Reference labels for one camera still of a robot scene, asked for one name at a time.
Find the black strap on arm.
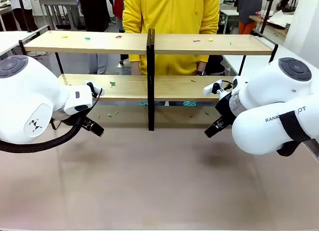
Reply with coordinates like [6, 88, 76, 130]
[276, 110, 313, 157]

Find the bystander in dark coat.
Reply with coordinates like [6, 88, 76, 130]
[74, 0, 112, 75]

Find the large white side table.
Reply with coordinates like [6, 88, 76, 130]
[221, 45, 319, 77]

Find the wooden background table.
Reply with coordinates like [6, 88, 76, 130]
[249, 15, 295, 39]

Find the bystander with orange trousers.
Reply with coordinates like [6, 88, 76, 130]
[235, 0, 266, 35]

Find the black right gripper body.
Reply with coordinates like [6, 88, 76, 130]
[214, 90, 237, 126]

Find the thin black camera cable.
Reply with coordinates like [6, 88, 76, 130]
[220, 79, 234, 90]

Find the wooden shelf unit black frame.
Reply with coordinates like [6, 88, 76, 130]
[147, 28, 279, 131]
[18, 25, 155, 131]

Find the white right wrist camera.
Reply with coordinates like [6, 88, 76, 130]
[202, 79, 231, 96]

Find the bystander in white shirt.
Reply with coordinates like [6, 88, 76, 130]
[4, 0, 39, 32]

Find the grey background table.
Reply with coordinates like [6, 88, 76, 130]
[38, 0, 83, 30]

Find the black braided cable sleeve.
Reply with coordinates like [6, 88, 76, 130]
[0, 87, 104, 154]

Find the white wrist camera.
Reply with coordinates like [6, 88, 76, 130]
[84, 80, 104, 98]
[202, 79, 231, 96]

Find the person right forearm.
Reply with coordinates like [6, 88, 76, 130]
[130, 61, 141, 76]

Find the person in yellow hoodie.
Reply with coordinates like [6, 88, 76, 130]
[122, 0, 222, 107]

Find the black stand pole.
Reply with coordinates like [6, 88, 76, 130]
[260, 0, 280, 35]

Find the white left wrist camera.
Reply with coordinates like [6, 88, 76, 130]
[84, 80, 104, 98]

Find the bystander in red jacket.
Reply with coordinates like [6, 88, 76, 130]
[112, 0, 125, 33]

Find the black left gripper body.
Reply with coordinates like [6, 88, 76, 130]
[51, 112, 87, 129]

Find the white paper sheet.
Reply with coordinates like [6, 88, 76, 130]
[268, 10, 297, 24]

